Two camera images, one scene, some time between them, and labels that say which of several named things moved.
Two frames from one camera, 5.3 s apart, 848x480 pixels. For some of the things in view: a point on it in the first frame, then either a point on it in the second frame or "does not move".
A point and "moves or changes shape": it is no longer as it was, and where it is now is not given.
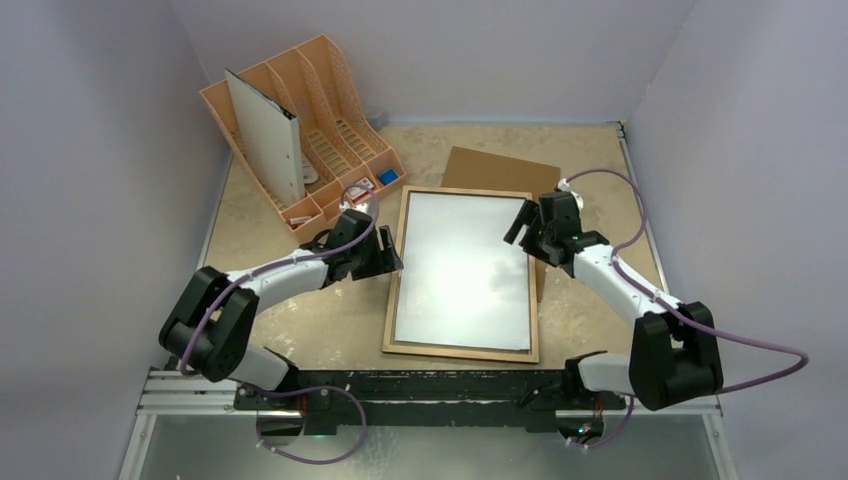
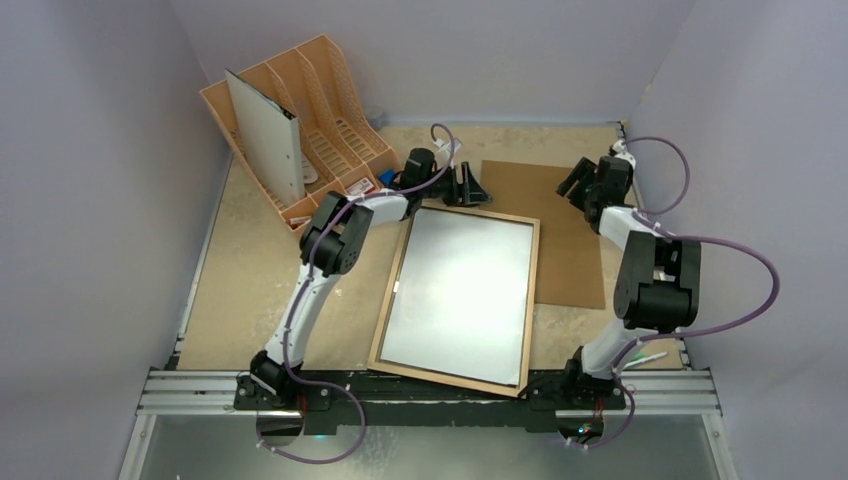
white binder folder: (272, 135) does not move
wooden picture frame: (462, 281) to (476, 383)
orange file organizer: (344, 153) does not move
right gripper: (534, 228) to (585, 182)
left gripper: (385, 259) to (467, 193)
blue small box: (389, 176) does not move
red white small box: (361, 189) does not move
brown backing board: (473, 169) moves or changes shape
